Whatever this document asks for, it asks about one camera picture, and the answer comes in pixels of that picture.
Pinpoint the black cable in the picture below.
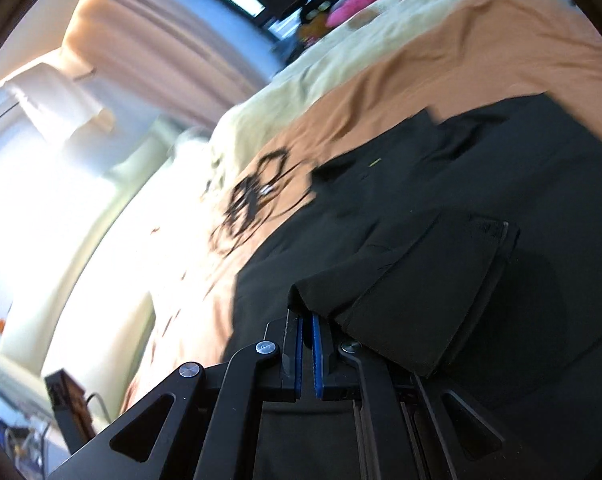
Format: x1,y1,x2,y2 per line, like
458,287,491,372
84,391,113,423

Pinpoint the yellow and black plush toy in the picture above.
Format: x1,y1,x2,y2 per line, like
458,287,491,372
296,0,343,47

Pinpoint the pink garment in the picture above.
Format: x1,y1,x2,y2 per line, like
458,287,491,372
326,0,393,28

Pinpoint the beige curtain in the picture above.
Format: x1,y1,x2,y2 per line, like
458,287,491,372
61,0,294,133

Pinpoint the black garment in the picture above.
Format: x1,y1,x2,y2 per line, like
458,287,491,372
231,92,602,480

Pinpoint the orange duvet with black print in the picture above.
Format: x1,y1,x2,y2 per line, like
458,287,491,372
121,0,602,411

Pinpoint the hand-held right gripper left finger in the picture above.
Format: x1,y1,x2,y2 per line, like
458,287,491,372
46,310,312,480

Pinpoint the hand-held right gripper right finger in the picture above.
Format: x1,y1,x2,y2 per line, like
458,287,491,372
308,312,512,480

